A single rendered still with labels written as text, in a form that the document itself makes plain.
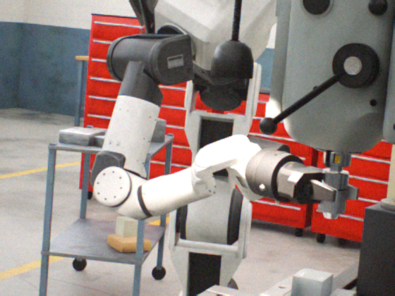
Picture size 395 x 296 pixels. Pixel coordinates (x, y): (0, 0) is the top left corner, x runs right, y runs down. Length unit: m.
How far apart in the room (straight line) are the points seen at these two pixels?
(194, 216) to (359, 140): 0.85
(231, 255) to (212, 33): 0.65
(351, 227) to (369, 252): 4.42
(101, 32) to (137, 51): 5.23
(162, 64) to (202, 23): 0.13
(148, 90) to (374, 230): 0.55
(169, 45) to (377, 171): 4.47
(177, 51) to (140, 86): 0.10
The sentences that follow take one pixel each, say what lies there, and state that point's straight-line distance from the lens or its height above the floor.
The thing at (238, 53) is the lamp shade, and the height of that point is 1.45.
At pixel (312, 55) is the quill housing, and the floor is 1.46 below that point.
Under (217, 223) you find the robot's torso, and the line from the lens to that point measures 2.26.
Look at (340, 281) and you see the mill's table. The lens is 2.05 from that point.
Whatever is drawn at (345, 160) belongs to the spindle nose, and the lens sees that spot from 1.55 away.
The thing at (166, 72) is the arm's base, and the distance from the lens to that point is 1.85.
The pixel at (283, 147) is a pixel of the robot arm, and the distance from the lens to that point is 1.71.
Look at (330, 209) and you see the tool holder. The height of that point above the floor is 1.21.
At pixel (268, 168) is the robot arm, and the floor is 1.25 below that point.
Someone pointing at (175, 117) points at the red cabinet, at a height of 0.74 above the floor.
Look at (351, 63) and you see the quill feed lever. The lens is 1.41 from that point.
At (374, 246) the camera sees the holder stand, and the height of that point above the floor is 1.07.
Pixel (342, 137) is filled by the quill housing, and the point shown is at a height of 1.34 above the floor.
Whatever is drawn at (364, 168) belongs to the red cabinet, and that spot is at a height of 0.59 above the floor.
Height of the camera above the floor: 1.51
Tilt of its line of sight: 6 degrees down
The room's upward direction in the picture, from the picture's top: 5 degrees clockwise
